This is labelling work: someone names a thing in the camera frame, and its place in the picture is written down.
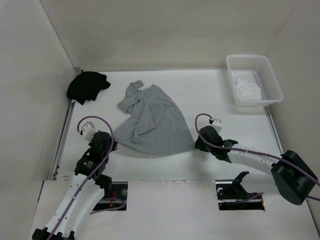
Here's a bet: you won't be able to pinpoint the grey tank top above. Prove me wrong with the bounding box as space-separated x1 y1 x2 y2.
114 80 194 156

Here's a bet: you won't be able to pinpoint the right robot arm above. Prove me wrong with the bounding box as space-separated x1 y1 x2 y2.
194 125 320 206

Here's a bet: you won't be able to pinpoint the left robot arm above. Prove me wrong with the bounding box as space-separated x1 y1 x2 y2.
31 131 117 240

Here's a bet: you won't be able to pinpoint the white tank top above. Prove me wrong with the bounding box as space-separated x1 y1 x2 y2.
235 78 262 100

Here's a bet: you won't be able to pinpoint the folded black tank tops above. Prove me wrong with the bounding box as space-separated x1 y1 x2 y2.
66 71 111 105

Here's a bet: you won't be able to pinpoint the white plastic basket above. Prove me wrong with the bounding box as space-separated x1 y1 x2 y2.
225 54 284 107

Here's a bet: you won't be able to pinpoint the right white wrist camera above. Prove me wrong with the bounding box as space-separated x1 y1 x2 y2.
209 118 223 133

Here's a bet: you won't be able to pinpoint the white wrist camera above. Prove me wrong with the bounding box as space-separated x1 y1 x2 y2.
209 118 223 133
80 121 98 142

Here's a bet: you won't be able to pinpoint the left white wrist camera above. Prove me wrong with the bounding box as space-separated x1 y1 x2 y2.
80 121 98 142

